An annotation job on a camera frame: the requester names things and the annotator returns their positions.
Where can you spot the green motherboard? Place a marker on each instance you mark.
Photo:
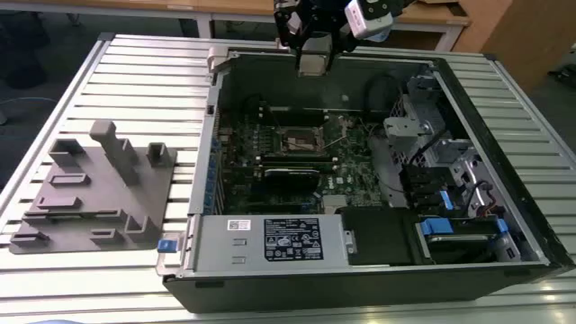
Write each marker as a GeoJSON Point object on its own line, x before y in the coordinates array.
{"type": "Point", "coordinates": [360, 175]}

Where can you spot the black graphics card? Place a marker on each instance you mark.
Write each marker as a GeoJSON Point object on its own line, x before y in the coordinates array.
{"type": "Point", "coordinates": [289, 184]}

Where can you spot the metal CPU socket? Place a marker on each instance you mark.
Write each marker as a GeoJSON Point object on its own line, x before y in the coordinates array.
{"type": "Point", "coordinates": [300, 141]}

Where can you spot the silver metal drive cage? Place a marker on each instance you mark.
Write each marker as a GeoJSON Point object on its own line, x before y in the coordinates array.
{"type": "Point", "coordinates": [404, 126]}

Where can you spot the black plastic disk bay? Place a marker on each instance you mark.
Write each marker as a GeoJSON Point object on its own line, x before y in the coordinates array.
{"type": "Point", "coordinates": [427, 185]}

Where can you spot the wooden cabinet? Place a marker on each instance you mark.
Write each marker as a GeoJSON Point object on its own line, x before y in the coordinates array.
{"type": "Point", "coordinates": [517, 33]}

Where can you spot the black expansion slot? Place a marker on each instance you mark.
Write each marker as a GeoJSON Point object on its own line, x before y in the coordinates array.
{"type": "Point", "coordinates": [275, 207]}

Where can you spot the silver power supply unit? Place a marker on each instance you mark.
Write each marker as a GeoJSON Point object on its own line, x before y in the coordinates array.
{"type": "Point", "coordinates": [216, 249]}

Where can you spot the blue plastic latch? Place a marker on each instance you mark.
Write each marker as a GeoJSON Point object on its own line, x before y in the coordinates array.
{"type": "Point", "coordinates": [167, 245]}

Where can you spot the black RAM slot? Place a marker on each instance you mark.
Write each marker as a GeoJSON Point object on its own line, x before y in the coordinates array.
{"type": "Point", "coordinates": [292, 156]}
{"type": "Point", "coordinates": [296, 122]}
{"type": "Point", "coordinates": [296, 113]}
{"type": "Point", "coordinates": [292, 164]}

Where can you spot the silver coin cell battery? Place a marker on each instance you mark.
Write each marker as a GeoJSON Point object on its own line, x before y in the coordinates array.
{"type": "Point", "coordinates": [347, 121]}

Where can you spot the grey case release latch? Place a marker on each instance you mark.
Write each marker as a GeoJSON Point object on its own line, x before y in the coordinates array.
{"type": "Point", "coordinates": [217, 55]}

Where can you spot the grey plastic parts rack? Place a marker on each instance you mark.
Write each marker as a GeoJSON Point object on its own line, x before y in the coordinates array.
{"type": "Point", "coordinates": [103, 202]}

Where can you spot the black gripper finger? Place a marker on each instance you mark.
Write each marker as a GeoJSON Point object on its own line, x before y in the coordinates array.
{"type": "Point", "coordinates": [341, 40]}
{"type": "Point", "coordinates": [283, 27]}

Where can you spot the dark chair base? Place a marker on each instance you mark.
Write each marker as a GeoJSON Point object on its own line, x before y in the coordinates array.
{"type": "Point", "coordinates": [564, 72]}

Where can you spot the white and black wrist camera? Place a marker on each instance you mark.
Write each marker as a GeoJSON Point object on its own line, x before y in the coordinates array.
{"type": "Point", "coordinates": [367, 20]}

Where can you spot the hard disk in blue carrier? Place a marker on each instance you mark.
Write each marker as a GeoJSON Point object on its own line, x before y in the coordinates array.
{"type": "Point", "coordinates": [436, 225]}

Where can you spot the black office chair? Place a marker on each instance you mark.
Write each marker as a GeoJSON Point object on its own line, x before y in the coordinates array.
{"type": "Point", "coordinates": [23, 60]}

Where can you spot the silver finned chipset heatsink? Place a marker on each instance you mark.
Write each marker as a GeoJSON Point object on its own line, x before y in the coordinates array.
{"type": "Point", "coordinates": [335, 200]}

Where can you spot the silver square CPU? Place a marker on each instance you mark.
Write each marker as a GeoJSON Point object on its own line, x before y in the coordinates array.
{"type": "Point", "coordinates": [312, 65]}

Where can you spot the black open PC case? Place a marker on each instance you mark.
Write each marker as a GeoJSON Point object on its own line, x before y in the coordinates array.
{"type": "Point", "coordinates": [315, 293]}

